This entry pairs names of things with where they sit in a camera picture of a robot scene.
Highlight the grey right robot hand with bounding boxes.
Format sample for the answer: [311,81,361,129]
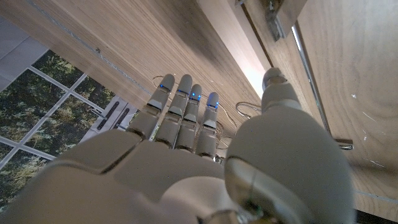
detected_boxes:
[0,67,357,224]

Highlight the jute thread strand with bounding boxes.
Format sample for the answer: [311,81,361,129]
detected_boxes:
[151,74,241,151]

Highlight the wooden hanger stick with clips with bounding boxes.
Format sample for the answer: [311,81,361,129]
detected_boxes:
[195,0,355,151]

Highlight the printed forest window backdrop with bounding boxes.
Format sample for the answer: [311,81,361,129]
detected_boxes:
[0,15,141,215]

